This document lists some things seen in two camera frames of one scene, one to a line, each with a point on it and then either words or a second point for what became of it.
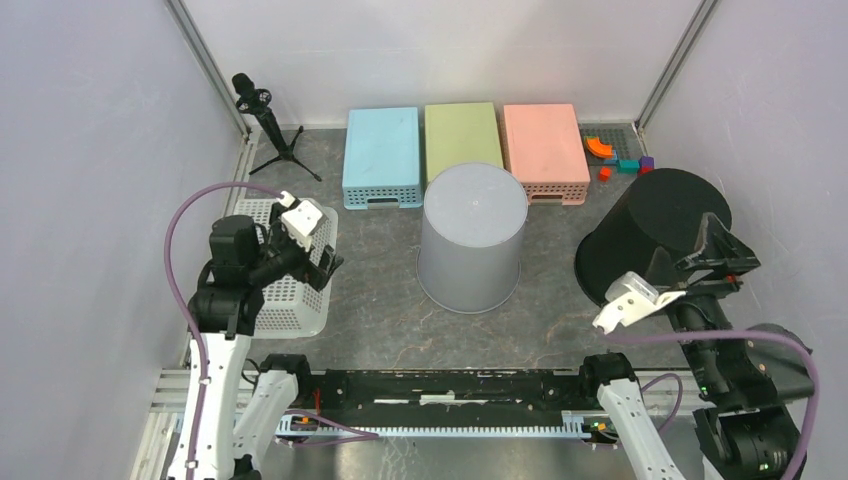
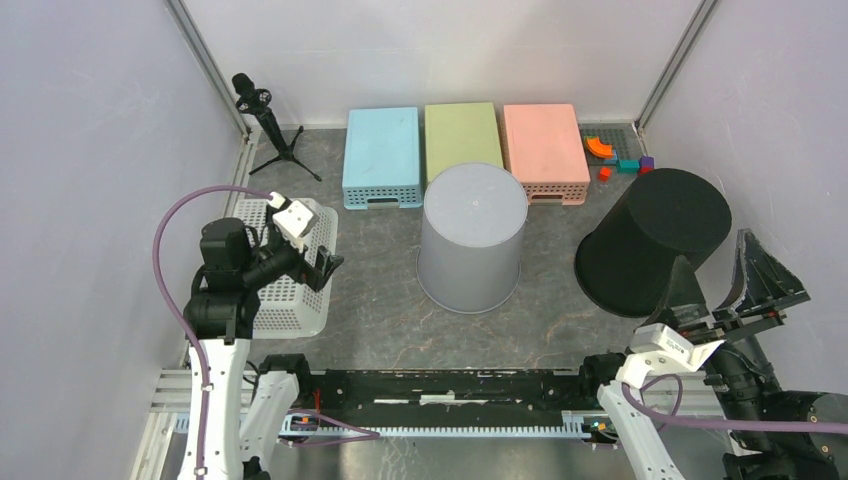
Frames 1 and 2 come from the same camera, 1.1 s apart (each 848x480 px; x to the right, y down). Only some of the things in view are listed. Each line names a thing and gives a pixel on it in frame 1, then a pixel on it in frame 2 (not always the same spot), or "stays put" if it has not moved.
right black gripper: [717, 245] -> [763, 284]
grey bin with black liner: [470, 249] stays put
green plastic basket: [460, 133] stays put
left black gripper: [307, 270] stays put
